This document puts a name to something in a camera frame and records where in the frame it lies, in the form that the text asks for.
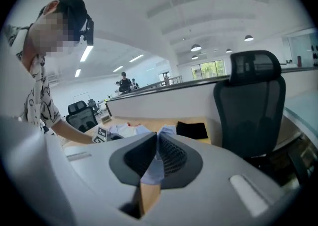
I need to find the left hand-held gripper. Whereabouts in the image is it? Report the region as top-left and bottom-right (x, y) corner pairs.
(91, 127), (124, 144)

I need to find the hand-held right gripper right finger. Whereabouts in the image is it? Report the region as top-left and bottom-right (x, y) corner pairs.
(146, 132), (296, 226)

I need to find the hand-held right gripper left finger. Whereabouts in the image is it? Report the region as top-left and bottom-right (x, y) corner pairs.
(63, 132), (158, 210)

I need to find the white shirt with lavender sleeves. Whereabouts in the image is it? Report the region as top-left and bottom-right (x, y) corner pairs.
(109, 123), (177, 186)

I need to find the person's left forearm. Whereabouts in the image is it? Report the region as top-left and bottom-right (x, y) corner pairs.
(51, 118), (96, 144)

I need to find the black mesh office chair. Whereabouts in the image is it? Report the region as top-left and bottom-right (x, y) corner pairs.
(68, 100), (99, 133)
(86, 98), (100, 115)
(213, 50), (310, 188)

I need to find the black pouch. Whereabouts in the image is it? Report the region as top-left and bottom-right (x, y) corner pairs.
(175, 120), (209, 139)

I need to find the black metal railing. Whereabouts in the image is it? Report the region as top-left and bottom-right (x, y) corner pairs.
(168, 75), (183, 85)

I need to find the light blue desk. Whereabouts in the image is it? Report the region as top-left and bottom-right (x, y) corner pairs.
(283, 90), (318, 141)

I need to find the person's head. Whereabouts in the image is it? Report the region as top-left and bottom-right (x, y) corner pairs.
(23, 0), (88, 58)

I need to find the black head-mounted camera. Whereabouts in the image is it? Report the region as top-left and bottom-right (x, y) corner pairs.
(79, 18), (95, 46)

